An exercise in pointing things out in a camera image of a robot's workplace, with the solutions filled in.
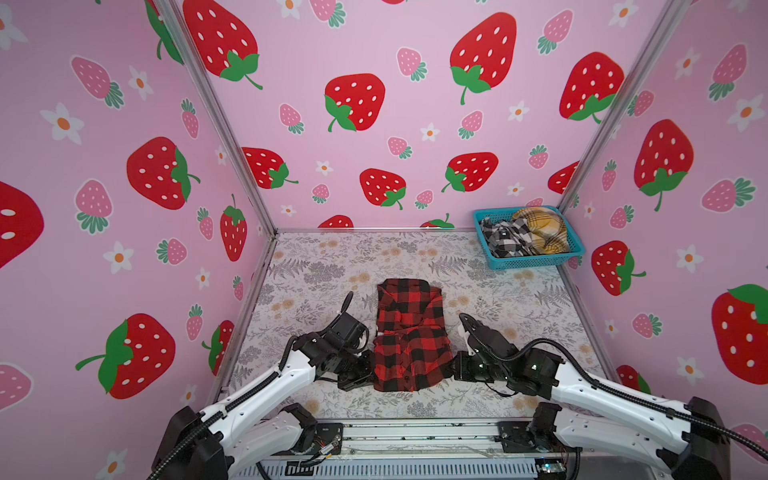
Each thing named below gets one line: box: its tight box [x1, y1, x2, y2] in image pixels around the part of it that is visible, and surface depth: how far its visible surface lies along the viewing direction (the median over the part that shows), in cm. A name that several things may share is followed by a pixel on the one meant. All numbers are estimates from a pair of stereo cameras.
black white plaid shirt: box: [480, 218, 537, 258], surface depth 109 cm
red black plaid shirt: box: [372, 278, 453, 392], surface depth 88 cm
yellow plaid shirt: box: [512, 207, 571, 255], surface depth 110 cm
